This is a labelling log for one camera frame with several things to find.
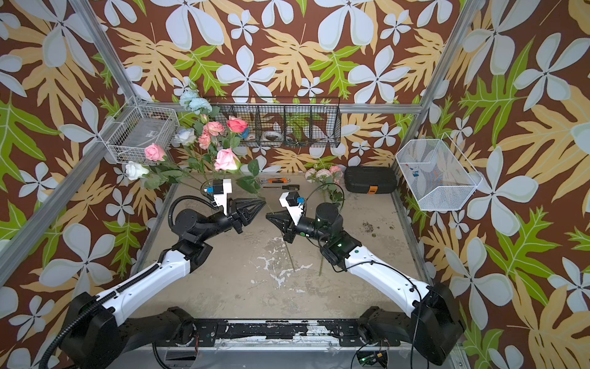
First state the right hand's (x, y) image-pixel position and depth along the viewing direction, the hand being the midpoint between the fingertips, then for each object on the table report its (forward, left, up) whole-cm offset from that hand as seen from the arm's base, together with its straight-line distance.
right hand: (268, 215), depth 68 cm
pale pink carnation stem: (+39, -23, -24) cm, 52 cm away
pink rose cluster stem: (+30, -27, -28) cm, 49 cm away
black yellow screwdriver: (+36, -3, -27) cm, 45 cm away
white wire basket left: (+34, +51, +5) cm, 61 cm away
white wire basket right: (+21, -62, -4) cm, 65 cm away
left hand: (0, 0, +7) cm, 7 cm away
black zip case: (+40, -46, -27) cm, 67 cm away
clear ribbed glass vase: (+19, +28, -10) cm, 35 cm away
